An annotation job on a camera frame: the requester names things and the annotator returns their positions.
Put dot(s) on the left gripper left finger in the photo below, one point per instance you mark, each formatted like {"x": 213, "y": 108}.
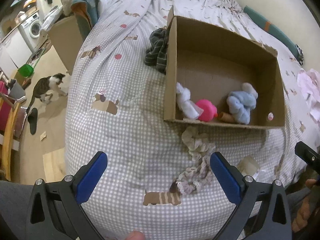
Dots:
{"x": 54, "y": 210}

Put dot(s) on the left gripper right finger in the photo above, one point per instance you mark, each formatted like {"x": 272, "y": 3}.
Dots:
{"x": 273, "y": 220}

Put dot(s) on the brown cardboard tube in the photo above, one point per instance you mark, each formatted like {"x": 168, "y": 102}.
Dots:
{"x": 226, "y": 117}

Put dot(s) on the blue and white plush toy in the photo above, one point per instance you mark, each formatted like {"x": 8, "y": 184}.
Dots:
{"x": 242, "y": 102}

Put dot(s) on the pink rubber duck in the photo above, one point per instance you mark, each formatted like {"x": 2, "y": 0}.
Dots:
{"x": 209, "y": 110}

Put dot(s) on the white knotted cloth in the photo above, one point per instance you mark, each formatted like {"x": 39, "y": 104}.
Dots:
{"x": 183, "y": 98}

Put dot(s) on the beige ruffled scrunchie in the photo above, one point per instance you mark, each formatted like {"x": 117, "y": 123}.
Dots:
{"x": 194, "y": 178}

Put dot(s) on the black slipper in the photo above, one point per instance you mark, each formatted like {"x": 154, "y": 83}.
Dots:
{"x": 32, "y": 119}

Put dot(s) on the checkered dog-print bedspread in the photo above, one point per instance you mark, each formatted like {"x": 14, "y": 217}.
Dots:
{"x": 115, "y": 105}

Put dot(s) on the tabby and white cat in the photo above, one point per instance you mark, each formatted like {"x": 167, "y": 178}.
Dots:
{"x": 43, "y": 86}

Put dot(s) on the grey trash bin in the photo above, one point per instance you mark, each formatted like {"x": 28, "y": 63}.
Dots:
{"x": 15, "y": 89}

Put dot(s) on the green bucket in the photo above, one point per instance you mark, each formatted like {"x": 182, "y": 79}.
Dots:
{"x": 26, "y": 70}

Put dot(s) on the pink crumpled cloth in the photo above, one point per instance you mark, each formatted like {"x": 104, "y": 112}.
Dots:
{"x": 308, "y": 82}

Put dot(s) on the brown cardboard box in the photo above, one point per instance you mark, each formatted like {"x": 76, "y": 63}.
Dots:
{"x": 212, "y": 61}

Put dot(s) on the tall cardboard panel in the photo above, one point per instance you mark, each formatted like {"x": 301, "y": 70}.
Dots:
{"x": 67, "y": 41}

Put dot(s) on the teal pillow with orange stripe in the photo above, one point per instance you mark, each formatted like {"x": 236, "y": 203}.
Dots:
{"x": 273, "y": 30}

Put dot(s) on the white washing machine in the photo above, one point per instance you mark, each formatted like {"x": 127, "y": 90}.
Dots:
{"x": 30, "y": 30}

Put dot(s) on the dark striped cloth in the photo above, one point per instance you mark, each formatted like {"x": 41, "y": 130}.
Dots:
{"x": 156, "y": 55}

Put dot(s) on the wooden chair frame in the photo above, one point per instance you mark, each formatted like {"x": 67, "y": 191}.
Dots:
{"x": 8, "y": 137}

